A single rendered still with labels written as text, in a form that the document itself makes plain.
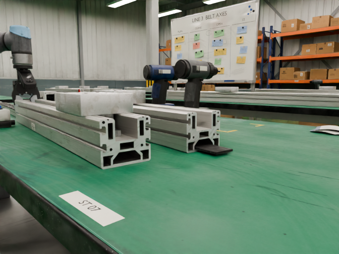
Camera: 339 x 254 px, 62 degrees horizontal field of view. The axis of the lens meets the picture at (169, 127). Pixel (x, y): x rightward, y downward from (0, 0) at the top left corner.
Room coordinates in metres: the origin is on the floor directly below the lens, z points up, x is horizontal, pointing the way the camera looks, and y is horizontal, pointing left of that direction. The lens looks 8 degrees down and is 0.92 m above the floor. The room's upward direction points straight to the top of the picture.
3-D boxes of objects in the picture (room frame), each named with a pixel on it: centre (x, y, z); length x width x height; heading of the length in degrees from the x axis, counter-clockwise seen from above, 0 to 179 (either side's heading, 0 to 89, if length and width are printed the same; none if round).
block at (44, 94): (2.09, 0.91, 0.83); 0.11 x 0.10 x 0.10; 128
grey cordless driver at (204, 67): (0.93, -0.10, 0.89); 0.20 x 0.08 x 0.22; 133
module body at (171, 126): (0.92, 0.17, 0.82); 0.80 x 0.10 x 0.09; 37
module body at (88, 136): (0.81, 0.32, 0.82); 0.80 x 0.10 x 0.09; 37
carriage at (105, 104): (0.61, 0.17, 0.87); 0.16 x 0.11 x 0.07; 37
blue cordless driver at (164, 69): (1.14, 0.00, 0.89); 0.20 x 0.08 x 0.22; 116
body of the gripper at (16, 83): (1.18, 0.60, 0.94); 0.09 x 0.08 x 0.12; 37
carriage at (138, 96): (0.92, 0.17, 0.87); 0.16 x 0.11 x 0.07; 37
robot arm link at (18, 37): (1.18, 0.60, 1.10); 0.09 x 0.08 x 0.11; 78
